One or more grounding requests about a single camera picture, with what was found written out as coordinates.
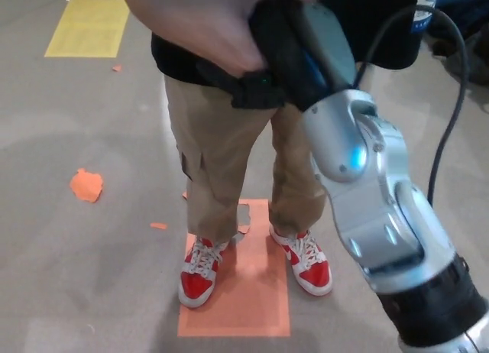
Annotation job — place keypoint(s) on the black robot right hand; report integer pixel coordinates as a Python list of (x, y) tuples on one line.
[(290, 55)]

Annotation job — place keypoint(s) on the person's right hand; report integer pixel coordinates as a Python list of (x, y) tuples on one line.
[(206, 24)]

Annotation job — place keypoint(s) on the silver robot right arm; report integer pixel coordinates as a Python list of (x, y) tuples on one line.
[(382, 200)]

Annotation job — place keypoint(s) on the tiny orange paper scrap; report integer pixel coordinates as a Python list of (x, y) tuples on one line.
[(117, 68)]

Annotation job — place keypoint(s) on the black t-shirt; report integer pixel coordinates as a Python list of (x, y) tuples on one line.
[(397, 36)]

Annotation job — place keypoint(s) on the khaki cargo pants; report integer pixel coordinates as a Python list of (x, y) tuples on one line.
[(214, 139)]

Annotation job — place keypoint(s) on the yellow rectangular floor sheet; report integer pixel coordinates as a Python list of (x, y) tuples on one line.
[(88, 27)]

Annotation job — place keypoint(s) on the bottle with blue white label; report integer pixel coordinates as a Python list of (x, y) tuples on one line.
[(424, 9)]

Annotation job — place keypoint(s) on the dark blue backpack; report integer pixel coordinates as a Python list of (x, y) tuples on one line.
[(470, 9)]

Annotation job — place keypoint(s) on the grey black bag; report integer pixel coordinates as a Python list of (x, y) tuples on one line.
[(477, 62)]

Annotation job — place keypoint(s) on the large torn orange paper piece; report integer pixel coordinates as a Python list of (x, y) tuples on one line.
[(86, 185)]

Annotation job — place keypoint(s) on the small orange paper strip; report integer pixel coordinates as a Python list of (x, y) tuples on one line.
[(158, 226)]

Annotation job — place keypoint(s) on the red white left sneaker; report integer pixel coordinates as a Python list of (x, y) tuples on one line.
[(311, 274)]

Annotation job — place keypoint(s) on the red white sneaker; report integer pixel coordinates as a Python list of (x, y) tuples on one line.
[(195, 284), (311, 274)]

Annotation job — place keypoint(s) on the orange rectangular floor sheet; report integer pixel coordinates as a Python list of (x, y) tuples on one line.
[(248, 299)]

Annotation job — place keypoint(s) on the red white right sneaker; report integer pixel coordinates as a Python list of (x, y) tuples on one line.
[(195, 284)]

